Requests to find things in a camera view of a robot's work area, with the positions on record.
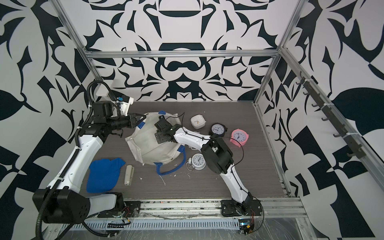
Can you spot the small beige stapler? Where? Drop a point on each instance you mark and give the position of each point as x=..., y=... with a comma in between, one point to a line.
x=129, y=175

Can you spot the small white alarm clock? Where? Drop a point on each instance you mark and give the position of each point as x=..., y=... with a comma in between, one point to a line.
x=196, y=162

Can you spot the pink alarm clock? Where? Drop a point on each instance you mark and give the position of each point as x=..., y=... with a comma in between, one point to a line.
x=239, y=137

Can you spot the grey wall hook rail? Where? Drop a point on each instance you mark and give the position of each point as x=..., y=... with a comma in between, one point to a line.
x=329, y=110

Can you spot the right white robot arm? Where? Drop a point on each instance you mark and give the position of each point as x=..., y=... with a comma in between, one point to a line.
x=217, y=155

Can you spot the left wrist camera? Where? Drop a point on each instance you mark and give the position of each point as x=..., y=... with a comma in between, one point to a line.
x=124, y=104

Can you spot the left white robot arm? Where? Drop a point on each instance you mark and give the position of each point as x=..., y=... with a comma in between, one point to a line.
x=60, y=202

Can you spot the black round alarm clock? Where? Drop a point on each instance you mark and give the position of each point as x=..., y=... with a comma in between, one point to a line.
x=218, y=130

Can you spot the white square alarm clock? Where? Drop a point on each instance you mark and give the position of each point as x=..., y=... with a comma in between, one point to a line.
x=198, y=122

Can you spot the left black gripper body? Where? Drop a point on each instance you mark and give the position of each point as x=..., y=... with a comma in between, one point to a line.
x=121, y=123

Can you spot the white canvas bag blue handles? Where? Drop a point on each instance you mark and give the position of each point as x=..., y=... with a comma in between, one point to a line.
x=146, y=149

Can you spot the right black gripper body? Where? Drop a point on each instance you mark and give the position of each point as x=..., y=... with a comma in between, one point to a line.
x=160, y=134

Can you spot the white slotted cable duct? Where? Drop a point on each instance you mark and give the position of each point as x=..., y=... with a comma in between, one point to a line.
x=162, y=224

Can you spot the blue cloth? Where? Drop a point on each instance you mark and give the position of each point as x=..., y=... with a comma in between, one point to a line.
x=104, y=175

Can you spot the white desk lamp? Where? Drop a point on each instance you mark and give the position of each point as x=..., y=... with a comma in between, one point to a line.
x=101, y=91

